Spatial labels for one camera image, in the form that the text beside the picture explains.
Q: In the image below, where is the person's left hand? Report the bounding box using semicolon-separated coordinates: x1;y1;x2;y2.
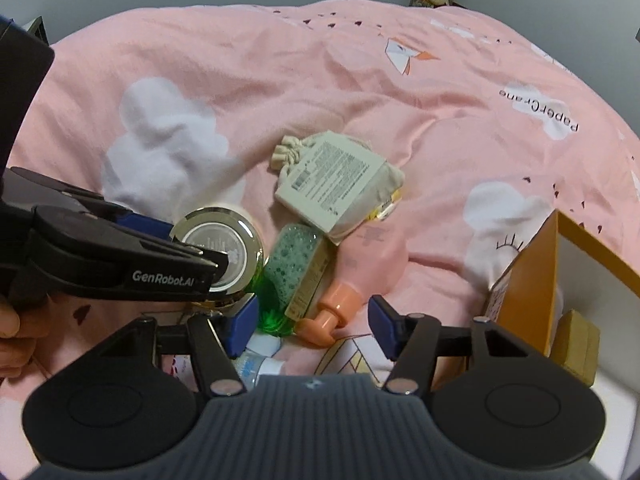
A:
0;294;53;378

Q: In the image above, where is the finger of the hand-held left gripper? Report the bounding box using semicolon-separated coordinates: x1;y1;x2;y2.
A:
5;166;175;248
22;205;232;303

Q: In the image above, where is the small tan box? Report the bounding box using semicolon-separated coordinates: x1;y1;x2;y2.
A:
550;309;601;388

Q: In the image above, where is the white printed carton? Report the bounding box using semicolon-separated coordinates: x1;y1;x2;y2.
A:
274;131;390;233

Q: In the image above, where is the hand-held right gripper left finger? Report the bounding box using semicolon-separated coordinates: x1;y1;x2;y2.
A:
102;294;261;395

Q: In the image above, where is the pink printed blanket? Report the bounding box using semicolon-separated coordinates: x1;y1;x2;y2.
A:
0;0;640;426

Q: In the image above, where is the small white blue jar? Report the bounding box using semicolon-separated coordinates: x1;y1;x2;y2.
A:
235;334;287;392

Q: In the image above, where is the orange cardboard box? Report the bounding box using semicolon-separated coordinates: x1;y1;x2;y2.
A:
487;209;640;411

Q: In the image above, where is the pink pump bottle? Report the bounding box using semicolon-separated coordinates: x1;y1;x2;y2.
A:
295;222;410;348

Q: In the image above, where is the beige drawstring pouch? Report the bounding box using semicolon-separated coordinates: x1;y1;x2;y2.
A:
270;132;406;246

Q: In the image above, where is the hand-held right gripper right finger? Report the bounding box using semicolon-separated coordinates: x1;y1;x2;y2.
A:
367;295;541;395

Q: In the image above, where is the round silver jar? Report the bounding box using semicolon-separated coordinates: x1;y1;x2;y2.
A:
169;205;263;302

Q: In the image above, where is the green liquid bottle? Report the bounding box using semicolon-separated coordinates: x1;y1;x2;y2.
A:
255;224;333;335

